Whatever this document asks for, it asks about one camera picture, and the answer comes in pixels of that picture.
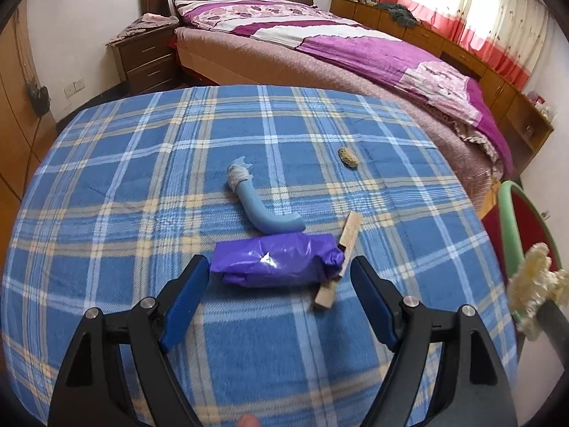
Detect blue plaid blanket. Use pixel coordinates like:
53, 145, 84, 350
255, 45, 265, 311
0, 84, 521, 427

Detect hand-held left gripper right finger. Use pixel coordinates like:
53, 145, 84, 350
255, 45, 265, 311
350, 255, 519, 427

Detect dark wooden nightstand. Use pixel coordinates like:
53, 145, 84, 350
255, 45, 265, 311
106, 22, 181, 96

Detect light blue curved handle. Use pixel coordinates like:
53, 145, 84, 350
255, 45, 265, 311
227, 155, 307, 235

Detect wooden stick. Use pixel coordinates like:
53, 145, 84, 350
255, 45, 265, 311
311, 211, 363, 310

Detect white and red curtain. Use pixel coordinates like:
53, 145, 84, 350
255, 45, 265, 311
377, 0, 549, 90

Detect grey clothes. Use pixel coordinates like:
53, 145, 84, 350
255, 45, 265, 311
378, 2, 421, 27

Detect low wooden cabinet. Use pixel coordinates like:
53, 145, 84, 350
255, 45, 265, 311
330, 0, 555, 161

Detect pink patterned cloth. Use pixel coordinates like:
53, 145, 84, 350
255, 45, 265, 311
107, 13, 179, 45

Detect red bin with green rim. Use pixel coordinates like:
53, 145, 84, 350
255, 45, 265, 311
480, 180, 565, 303

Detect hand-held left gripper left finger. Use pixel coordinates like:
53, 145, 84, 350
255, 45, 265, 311
48, 254, 211, 427

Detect bed with purple bedding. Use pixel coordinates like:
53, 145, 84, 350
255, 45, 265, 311
173, 27, 505, 207

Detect purple floral quilt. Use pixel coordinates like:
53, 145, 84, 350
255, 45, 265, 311
174, 0, 514, 174

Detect purple plastic bag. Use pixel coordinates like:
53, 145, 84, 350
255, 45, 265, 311
210, 231, 345, 288

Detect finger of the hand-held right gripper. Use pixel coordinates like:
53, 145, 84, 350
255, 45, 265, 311
531, 269, 569, 365

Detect light wooden wardrobe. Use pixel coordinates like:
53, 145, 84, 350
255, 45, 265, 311
0, 0, 58, 241

